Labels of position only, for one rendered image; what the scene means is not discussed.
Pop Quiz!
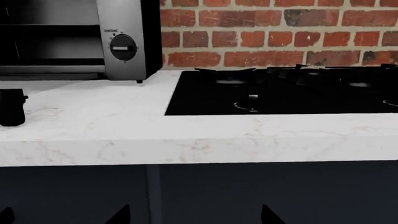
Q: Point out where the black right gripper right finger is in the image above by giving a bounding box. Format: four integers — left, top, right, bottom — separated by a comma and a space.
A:
261, 203, 287, 224

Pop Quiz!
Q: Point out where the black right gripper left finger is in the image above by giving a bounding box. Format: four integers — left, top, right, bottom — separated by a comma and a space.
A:
104, 203, 131, 224

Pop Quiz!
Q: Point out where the dark navy cabinet door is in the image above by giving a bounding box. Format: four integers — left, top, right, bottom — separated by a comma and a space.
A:
0, 164, 149, 224
157, 160, 398, 224

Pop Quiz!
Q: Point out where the toaster oven door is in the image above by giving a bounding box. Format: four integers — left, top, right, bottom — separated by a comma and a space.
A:
0, 65, 107, 82

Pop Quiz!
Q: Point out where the black toaster oven dial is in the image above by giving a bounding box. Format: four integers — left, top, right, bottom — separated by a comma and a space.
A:
109, 34, 138, 62

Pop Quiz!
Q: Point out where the silver toaster oven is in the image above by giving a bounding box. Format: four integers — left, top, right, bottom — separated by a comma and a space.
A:
0, 0, 164, 84

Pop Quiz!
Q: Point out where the black glass gas cooktop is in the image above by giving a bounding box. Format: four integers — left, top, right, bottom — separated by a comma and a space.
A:
164, 65, 398, 116

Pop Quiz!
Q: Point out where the silver gas burner cap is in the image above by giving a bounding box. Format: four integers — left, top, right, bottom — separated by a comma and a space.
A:
347, 80, 371, 88
215, 78, 247, 86

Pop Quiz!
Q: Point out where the black cast iron grate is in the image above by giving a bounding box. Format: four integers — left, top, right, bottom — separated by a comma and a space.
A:
266, 63, 398, 88
194, 67, 257, 82

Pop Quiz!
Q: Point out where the black cylindrical object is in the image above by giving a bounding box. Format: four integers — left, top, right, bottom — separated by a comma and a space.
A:
0, 88, 29, 128

